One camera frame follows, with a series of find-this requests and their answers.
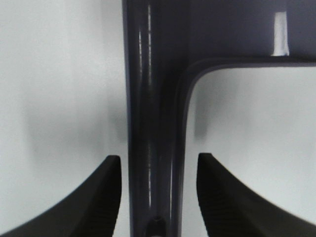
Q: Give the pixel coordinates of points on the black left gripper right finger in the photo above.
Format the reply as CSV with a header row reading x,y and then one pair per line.
x,y
230,209

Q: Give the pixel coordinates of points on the grey plastic dustpan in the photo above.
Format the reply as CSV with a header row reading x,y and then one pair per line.
x,y
169,44

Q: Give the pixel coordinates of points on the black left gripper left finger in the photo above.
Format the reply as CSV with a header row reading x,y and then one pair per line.
x,y
91,210

